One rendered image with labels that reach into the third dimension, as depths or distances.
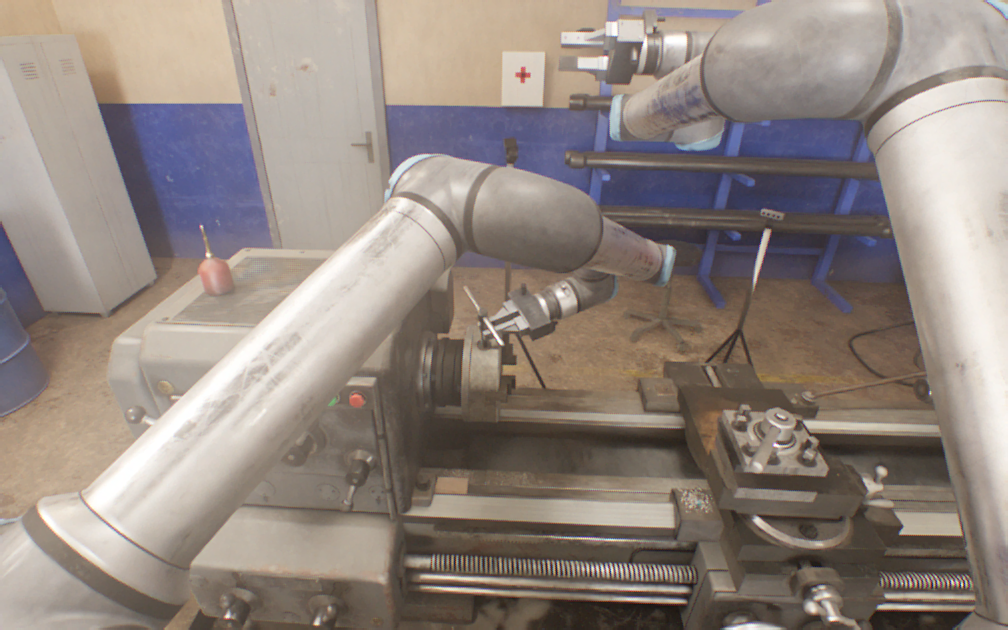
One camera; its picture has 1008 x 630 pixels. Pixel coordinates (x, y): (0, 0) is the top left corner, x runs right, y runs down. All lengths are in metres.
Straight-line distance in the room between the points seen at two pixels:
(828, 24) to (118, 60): 4.93
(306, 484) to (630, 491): 0.82
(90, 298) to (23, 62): 1.54
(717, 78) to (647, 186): 3.72
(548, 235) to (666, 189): 3.78
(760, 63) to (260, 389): 0.57
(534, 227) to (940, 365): 0.40
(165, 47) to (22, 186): 1.42
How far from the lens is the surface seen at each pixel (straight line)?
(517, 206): 0.60
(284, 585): 1.44
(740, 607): 1.44
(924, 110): 0.59
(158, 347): 1.26
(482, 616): 1.69
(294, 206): 4.67
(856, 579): 1.44
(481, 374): 1.21
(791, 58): 0.58
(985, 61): 0.63
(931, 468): 2.10
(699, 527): 1.39
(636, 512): 1.38
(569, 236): 0.62
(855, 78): 0.59
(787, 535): 1.32
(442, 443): 1.68
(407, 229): 0.60
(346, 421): 1.14
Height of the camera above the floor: 1.89
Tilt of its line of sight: 30 degrees down
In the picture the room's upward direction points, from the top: 1 degrees clockwise
